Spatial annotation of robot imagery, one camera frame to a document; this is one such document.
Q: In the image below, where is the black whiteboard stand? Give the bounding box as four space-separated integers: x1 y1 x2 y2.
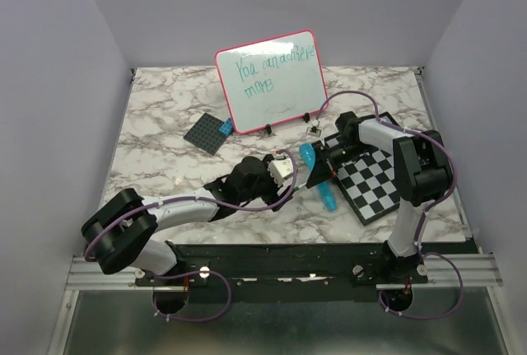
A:
263 112 311 135

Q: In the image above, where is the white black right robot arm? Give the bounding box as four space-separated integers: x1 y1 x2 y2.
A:
306 111 457 283

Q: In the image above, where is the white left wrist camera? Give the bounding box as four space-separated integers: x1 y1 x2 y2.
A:
268 157 293 188

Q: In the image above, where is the blue lego brick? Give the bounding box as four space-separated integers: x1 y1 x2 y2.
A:
218 118 234 137

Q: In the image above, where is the dark grey lego baseplate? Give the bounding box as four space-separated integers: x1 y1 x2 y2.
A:
184 113 228 155

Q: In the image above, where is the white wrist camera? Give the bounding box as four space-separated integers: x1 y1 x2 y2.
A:
268 157 293 188
305 120 324 141

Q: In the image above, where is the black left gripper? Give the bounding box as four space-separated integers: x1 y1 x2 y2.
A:
238 155 294 212

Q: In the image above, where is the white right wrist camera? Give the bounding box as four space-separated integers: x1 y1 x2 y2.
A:
305 120 324 141

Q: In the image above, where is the aluminium frame rail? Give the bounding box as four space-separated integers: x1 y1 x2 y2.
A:
65 66 506 290

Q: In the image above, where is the black white chessboard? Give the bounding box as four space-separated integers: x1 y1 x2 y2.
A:
324 111 400 225

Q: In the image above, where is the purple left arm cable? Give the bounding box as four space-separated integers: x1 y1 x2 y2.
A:
82 151 300 323

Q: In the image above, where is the pink framed whiteboard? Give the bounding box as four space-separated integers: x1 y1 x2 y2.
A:
215 30 328 134

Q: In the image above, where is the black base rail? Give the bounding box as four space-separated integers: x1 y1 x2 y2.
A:
135 243 427 303

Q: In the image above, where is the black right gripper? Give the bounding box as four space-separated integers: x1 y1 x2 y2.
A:
305 141 369 188

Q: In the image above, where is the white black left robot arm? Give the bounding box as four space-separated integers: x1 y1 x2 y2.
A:
81 152 297 285

